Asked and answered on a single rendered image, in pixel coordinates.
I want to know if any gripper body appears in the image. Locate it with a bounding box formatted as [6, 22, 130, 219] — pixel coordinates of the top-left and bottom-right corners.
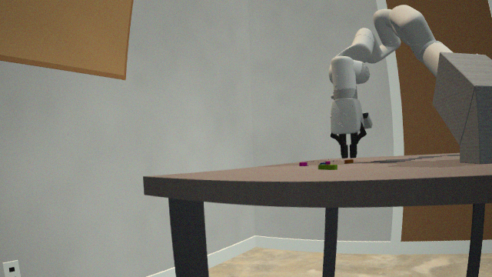
[331, 98, 364, 135]

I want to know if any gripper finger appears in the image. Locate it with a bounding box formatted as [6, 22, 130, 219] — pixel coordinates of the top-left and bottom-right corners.
[331, 133, 348, 159]
[350, 122, 367, 159]

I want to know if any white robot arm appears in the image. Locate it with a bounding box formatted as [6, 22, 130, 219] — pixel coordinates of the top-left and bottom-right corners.
[329, 5, 452, 100]

